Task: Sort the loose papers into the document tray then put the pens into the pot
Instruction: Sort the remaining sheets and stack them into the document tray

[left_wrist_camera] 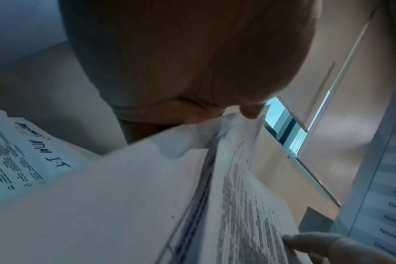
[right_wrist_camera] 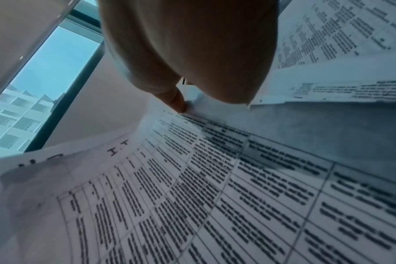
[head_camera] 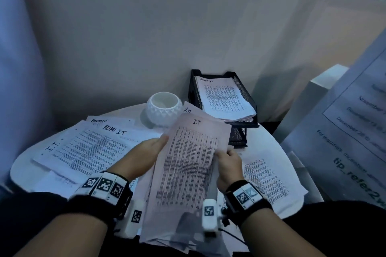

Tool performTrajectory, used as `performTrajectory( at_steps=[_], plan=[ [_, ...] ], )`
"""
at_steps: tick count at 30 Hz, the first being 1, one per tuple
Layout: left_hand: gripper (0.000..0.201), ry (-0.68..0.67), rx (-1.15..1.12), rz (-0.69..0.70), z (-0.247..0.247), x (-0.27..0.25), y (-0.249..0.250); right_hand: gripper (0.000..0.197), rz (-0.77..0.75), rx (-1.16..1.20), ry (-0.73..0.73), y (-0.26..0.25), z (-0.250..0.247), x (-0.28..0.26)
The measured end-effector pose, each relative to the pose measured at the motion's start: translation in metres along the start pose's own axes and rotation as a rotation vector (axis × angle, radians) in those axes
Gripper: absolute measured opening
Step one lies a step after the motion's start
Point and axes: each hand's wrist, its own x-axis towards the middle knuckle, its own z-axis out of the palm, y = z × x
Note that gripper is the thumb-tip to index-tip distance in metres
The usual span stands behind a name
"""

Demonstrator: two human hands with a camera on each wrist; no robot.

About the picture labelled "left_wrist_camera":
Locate thin bundle printed sheets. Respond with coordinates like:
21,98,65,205
0,110,313,264

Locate person's left hand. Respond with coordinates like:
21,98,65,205
57,0,322,144

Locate white box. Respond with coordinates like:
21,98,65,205
297,206,336,233

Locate white roller blind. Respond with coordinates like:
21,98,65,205
272,0,378,132

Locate pile of printed papers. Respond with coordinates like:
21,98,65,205
0,105,88,212

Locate large printed notice poster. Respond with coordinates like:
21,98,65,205
335,82,396,261

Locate person's right hand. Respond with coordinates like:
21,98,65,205
282,231,396,264

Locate window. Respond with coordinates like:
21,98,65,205
263,13,378,158

